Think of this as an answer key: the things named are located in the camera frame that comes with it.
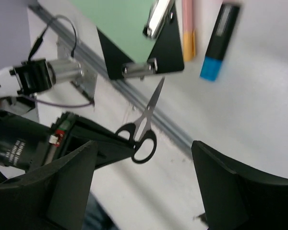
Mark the black handled scissors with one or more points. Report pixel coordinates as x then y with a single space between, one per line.
147 133

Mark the green clipboard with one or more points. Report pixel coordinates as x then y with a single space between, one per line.
130 24

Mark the black clipboard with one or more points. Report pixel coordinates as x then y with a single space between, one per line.
165 57

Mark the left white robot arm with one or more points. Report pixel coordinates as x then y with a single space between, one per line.
39 76

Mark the black blue highlighter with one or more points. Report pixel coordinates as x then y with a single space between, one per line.
219 40

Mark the pale orange highlighter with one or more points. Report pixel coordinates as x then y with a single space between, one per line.
189 47

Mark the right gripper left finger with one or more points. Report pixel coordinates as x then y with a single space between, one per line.
52 197

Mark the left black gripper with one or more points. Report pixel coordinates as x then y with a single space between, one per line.
27 145

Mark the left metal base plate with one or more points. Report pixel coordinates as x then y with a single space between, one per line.
86 86

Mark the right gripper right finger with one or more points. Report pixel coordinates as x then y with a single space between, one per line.
237 196

